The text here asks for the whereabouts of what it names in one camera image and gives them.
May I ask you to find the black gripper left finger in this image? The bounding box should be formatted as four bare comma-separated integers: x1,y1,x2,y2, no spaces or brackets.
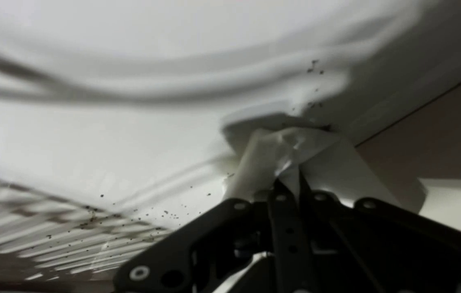
114,182,317,293

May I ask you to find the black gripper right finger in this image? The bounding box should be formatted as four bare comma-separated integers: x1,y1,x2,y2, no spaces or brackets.
299,178,461,293

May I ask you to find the white napkin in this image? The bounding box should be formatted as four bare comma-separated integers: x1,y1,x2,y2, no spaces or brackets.
224,127,425,212

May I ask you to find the white washing machine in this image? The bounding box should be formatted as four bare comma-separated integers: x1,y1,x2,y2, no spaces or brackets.
0,0,461,293

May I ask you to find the wire rack tray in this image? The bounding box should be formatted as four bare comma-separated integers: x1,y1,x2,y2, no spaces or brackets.
0,179,167,282

